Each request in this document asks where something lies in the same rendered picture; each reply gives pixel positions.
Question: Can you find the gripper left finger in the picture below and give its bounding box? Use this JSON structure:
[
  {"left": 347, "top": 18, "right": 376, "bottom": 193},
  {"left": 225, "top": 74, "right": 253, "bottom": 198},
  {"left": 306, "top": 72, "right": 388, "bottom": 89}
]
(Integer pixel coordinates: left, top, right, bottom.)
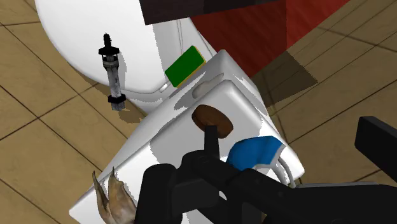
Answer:
[{"left": 134, "top": 125, "right": 237, "bottom": 224}]

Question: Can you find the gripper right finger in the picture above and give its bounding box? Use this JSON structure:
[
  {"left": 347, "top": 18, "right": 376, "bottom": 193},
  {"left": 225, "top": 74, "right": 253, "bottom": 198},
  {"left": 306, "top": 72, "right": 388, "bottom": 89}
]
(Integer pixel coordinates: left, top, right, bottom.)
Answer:
[{"left": 228, "top": 116, "right": 397, "bottom": 224}]

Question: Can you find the brown horned figure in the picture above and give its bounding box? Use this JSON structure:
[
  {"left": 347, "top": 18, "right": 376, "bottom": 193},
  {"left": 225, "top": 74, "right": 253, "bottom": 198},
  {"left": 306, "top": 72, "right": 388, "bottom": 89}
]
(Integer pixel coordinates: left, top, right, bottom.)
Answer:
[{"left": 92, "top": 167, "right": 137, "bottom": 224}]

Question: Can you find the blue and white cup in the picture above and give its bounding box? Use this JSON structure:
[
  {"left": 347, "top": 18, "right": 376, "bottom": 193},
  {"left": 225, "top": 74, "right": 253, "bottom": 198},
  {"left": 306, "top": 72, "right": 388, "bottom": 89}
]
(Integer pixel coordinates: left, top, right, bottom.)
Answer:
[{"left": 226, "top": 136, "right": 295, "bottom": 188}]

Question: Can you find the brown oval soap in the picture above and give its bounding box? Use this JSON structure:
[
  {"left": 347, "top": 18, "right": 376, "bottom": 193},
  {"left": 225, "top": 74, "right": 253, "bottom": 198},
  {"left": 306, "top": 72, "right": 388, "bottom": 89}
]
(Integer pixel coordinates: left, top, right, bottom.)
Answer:
[{"left": 191, "top": 104, "right": 234, "bottom": 139}]

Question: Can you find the black and grey tower figure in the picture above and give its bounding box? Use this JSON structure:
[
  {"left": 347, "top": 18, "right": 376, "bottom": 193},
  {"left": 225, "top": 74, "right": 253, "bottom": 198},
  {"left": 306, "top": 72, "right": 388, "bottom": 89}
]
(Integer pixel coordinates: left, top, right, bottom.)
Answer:
[{"left": 98, "top": 32, "right": 127, "bottom": 111}]

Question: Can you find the green sponge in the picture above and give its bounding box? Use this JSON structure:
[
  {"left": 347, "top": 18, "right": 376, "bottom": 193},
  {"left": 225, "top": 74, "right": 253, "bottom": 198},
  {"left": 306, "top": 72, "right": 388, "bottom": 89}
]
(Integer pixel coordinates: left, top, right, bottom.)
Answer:
[{"left": 164, "top": 45, "right": 207, "bottom": 88}]

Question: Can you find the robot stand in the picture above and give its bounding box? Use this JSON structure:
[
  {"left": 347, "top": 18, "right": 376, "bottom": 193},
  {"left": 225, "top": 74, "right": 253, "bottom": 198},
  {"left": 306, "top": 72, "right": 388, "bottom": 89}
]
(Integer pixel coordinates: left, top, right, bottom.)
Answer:
[{"left": 190, "top": 0, "right": 352, "bottom": 78}]

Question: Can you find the dark brown wooden shelf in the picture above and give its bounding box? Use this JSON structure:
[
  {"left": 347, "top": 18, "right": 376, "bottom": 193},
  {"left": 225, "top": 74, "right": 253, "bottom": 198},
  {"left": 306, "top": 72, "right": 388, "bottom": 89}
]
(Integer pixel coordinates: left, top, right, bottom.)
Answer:
[{"left": 138, "top": 0, "right": 280, "bottom": 26}]

